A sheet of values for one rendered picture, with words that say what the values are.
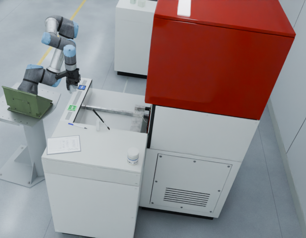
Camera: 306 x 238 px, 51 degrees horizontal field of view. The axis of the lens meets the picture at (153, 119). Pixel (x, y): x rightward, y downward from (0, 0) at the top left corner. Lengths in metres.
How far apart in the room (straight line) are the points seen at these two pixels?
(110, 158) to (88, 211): 0.54
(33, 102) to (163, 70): 1.05
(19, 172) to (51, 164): 1.22
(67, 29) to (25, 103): 0.63
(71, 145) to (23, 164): 1.29
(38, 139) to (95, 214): 0.85
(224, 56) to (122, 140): 0.86
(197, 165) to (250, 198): 1.03
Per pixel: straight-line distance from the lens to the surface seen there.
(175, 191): 2.67
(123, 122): 2.50
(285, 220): 3.31
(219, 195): 2.71
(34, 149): 2.96
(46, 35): 2.19
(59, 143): 2.15
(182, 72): 1.90
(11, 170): 3.34
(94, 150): 2.09
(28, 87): 2.59
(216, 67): 1.88
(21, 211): 3.06
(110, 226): 2.55
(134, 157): 1.95
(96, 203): 2.33
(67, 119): 2.33
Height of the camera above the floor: 2.50
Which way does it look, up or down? 41 degrees down
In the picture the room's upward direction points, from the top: 8 degrees clockwise
